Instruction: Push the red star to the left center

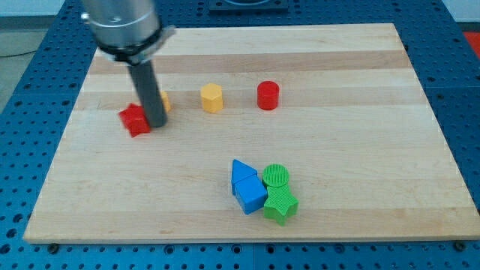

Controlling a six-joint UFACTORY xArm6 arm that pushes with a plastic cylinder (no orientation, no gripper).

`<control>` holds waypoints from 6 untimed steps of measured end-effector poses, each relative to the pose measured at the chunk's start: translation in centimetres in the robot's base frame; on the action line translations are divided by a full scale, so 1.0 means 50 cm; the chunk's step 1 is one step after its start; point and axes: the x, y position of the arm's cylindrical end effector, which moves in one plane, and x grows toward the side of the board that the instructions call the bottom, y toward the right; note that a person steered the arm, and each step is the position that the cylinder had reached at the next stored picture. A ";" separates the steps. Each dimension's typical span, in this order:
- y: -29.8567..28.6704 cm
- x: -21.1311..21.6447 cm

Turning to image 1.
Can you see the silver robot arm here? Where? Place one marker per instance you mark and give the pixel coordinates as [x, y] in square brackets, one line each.
[131, 32]

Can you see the blue cube block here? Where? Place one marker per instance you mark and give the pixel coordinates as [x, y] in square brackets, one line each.
[250, 194]

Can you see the red star block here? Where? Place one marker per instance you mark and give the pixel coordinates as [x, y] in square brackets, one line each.
[134, 120]

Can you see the yellow block behind rod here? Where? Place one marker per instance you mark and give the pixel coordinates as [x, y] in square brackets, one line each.
[166, 101]

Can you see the yellow hexagon block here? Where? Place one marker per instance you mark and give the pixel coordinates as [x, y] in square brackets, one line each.
[212, 98]

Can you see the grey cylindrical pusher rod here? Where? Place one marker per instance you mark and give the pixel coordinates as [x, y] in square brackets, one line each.
[145, 82]

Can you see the green star block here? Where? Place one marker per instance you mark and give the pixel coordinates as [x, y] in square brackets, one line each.
[280, 204]

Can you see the blue triangle block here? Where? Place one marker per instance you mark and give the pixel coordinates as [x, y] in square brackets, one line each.
[240, 171]

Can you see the green cylinder block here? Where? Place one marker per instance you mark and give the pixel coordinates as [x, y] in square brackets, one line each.
[275, 175]

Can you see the red cylinder block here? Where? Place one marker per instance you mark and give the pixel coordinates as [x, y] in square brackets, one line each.
[268, 93]

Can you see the wooden board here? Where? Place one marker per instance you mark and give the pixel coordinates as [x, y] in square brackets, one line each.
[366, 157]

